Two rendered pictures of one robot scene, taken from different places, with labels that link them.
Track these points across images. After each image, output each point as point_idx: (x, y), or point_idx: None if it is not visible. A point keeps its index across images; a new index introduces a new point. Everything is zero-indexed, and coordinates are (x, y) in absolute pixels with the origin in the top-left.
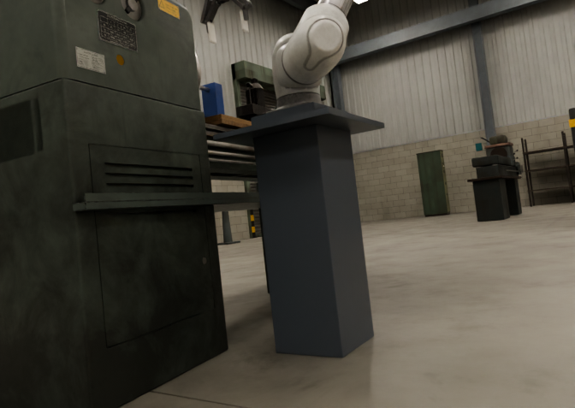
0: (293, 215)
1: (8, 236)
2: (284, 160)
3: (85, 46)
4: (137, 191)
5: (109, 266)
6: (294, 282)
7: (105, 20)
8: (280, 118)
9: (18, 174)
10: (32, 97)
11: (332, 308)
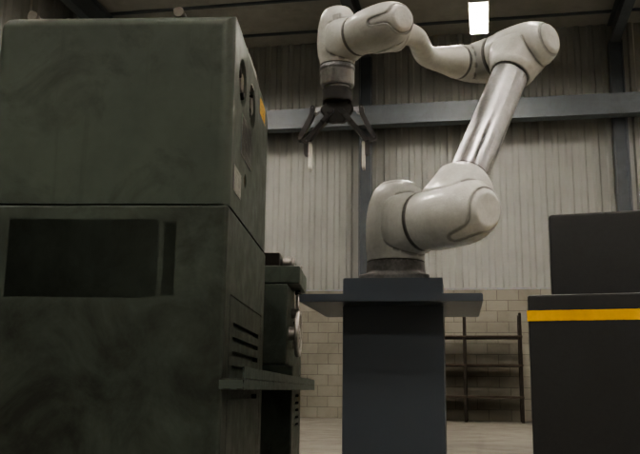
0: (395, 421)
1: (74, 410)
2: (390, 345)
3: (236, 163)
4: (240, 365)
5: None
6: None
7: (244, 128)
8: (411, 293)
9: (113, 321)
10: (162, 218)
11: None
